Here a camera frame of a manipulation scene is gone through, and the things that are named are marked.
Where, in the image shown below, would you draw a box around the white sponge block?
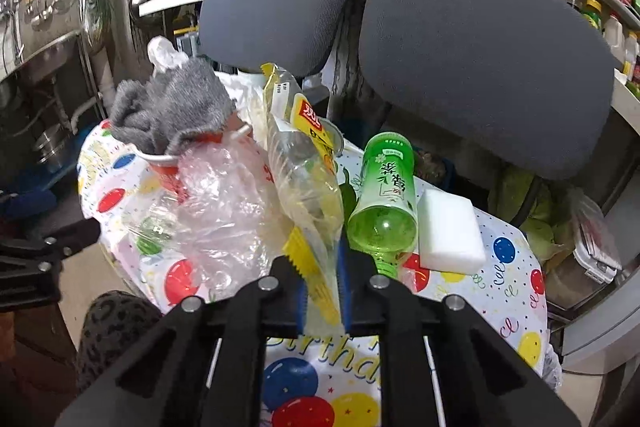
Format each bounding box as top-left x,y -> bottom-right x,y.
416,188 -> 487,275

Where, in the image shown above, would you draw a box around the clear plastic bag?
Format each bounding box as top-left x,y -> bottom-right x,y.
122,131 -> 291,306

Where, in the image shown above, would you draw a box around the grey cloth rag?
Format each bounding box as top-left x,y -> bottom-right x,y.
110,57 -> 236,156

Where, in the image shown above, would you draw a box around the yellow clear snack wrapper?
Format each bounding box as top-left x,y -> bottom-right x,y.
262,63 -> 345,337

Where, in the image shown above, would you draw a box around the leopard print stool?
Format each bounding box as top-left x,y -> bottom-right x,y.
76,291 -> 163,395

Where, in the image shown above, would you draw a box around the balloon print birthday tablecloth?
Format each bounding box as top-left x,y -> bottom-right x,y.
75,118 -> 549,427

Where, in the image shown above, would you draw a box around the green plastic tea bottle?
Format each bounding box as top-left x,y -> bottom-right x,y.
347,132 -> 418,279

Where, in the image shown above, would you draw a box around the green cabbage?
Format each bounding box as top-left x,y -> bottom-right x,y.
488,166 -> 575,269

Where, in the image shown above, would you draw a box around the clear lidded storage container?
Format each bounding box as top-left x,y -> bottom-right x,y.
568,188 -> 623,284

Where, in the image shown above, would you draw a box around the red white noodle cup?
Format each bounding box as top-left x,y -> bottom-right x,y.
134,124 -> 253,204

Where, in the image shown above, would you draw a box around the white plastic bag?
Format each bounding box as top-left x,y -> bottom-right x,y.
148,36 -> 267,150

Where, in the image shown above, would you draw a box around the large dark grey chair back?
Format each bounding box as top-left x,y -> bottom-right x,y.
359,0 -> 614,180

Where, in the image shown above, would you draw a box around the small dark grey chair back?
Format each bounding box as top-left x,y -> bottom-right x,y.
198,0 -> 346,77

